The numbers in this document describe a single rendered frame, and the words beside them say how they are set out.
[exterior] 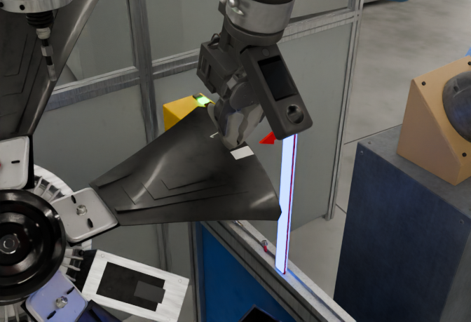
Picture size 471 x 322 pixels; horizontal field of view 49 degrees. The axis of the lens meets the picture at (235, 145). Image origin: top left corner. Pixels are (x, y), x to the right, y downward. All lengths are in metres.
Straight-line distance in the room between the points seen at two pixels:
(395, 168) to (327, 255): 1.24
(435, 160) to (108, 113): 0.87
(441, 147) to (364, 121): 2.20
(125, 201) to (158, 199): 0.04
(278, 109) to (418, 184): 0.53
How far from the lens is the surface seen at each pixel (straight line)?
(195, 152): 0.75
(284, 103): 0.61
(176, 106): 1.12
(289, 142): 0.83
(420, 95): 1.06
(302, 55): 1.84
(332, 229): 2.42
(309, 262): 2.26
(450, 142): 1.05
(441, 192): 1.06
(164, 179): 0.70
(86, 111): 1.46
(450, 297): 1.16
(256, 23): 0.58
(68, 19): 0.70
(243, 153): 0.76
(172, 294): 0.81
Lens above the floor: 1.61
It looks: 33 degrees down
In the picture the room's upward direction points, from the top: straight up
